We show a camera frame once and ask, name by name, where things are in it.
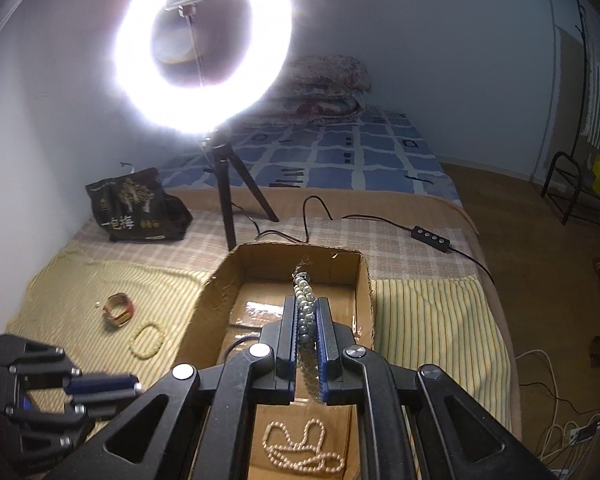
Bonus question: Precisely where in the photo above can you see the yellow beaded bracelet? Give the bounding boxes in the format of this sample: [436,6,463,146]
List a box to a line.
[129,323,165,360]

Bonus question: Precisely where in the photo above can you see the cardboard box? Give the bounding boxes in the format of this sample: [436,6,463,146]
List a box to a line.
[172,242,377,480]

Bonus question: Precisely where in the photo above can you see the black inline remote control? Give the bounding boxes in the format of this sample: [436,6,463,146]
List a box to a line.
[410,225,451,254]

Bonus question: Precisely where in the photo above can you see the white pearl necklace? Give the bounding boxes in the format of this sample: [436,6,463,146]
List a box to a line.
[292,259,327,407]

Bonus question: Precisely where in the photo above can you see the black power cable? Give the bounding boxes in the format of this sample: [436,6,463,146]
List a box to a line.
[230,194,497,282]

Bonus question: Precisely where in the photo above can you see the phone holder clamp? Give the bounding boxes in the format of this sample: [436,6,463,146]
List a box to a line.
[162,0,216,88]

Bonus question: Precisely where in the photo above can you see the folded floral quilt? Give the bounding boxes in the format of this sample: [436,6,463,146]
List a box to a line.
[260,91,367,122]

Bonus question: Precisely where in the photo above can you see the white power strip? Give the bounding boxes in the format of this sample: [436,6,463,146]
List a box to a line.
[561,419,600,445]

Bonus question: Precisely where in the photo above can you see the blue checked bedsheet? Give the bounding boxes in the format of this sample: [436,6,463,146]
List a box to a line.
[157,106,464,207]

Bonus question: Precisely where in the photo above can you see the black tripod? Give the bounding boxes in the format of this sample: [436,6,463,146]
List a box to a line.
[197,127,281,252]

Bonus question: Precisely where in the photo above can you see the ring light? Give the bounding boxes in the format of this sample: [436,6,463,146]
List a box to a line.
[110,0,298,137]

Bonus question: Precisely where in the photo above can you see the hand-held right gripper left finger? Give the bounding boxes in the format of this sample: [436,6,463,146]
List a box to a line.
[62,296,301,480]

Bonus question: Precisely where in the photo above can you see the black metal rack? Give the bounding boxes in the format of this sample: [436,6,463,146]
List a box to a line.
[540,152,600,232]

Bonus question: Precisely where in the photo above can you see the pink pearl necklace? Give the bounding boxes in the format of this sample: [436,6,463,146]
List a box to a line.
[262,417,347,475]

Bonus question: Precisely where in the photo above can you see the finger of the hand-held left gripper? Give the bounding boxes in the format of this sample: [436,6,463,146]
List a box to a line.
[1,391,141,467]
[0,335,143,397]

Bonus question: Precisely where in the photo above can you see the black printed bag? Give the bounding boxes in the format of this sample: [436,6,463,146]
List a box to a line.
[84,167,194,244]

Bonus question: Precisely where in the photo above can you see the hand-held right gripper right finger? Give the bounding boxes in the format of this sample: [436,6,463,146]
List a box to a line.
[316,296,557,480]

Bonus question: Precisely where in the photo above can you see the red bangle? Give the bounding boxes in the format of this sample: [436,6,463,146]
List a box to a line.
[102,293,135,329]

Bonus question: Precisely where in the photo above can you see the plaid blanket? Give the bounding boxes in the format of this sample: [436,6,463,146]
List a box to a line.
[62,184,482,283]

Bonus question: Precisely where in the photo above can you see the black stand pole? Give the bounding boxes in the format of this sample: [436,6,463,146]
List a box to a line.
[571,0,595,157]

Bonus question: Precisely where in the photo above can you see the white floor cables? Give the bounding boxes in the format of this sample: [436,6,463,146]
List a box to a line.
[514,349,600,463]

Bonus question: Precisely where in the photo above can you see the folded floral quilts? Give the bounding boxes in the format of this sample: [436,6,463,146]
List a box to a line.
[282,54,374,95]

